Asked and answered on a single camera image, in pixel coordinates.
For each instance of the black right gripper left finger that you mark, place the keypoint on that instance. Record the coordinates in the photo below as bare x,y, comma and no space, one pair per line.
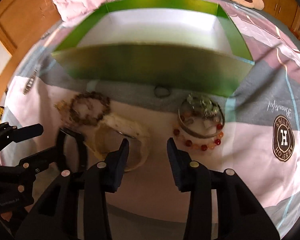
103,177

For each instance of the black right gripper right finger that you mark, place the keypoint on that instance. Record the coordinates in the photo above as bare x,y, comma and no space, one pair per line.
193,177

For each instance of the black wristwatch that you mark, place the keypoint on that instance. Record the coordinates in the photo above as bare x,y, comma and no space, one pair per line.
72,153

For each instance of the green jade pendant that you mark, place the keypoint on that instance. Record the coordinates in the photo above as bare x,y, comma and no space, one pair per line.
202,105

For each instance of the patchwork pink grey duvet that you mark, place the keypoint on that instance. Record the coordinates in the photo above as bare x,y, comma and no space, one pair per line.
261,135

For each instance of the gold flower brooch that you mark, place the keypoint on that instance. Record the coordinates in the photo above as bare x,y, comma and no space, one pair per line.
63,109

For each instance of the green white cardboard box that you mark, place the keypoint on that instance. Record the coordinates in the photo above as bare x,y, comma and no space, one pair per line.
186,44

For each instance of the wooden headboard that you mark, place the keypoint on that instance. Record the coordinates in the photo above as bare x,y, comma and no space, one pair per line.
22,24

